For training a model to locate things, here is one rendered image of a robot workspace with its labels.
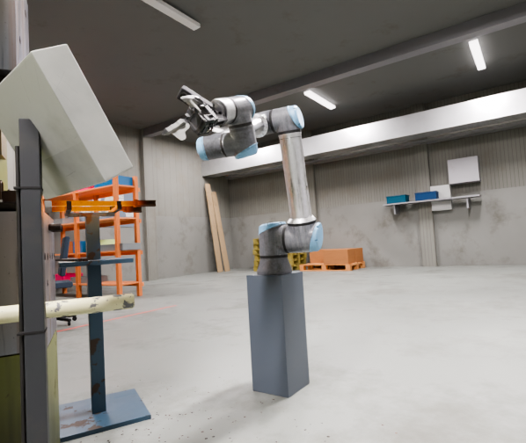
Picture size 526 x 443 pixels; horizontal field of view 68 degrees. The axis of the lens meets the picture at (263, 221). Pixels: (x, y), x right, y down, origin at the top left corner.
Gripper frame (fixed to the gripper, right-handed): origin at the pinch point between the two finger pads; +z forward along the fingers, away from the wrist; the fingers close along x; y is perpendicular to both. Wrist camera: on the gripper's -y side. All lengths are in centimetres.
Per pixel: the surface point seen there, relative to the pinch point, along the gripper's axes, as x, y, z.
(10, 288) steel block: 59, 8, 43
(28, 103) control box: -5.1, -5.4, 39.2
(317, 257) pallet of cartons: 540, 82, -712
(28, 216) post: 10.2, 12.5, 46.6
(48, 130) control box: -3.2, 1.1, 38.0
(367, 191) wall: 371, 33, -828
